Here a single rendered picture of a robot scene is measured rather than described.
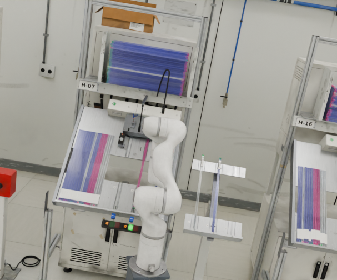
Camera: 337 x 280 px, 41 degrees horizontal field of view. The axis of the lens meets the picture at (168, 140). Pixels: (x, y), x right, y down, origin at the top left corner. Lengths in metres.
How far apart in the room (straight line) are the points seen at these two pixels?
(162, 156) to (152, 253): 0.47
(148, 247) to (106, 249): 1.07
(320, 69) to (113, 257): 1.91
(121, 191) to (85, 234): 0.55
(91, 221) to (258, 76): 2.23
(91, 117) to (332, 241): 1.71
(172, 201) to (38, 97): 2.89
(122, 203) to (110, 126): 0.55
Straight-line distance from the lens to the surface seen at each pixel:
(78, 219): 3.18
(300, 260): 3.29
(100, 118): 3.06
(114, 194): 2.79
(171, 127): 2.26
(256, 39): 4.44
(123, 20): 3.27
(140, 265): 2.28
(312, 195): 3.00
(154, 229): 2.16
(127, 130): 2.93
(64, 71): 4.62
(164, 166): 2.17
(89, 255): 3.30
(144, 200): 2.09
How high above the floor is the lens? 1.98
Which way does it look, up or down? 17 degrees down
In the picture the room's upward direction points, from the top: 10 degrees clockwise
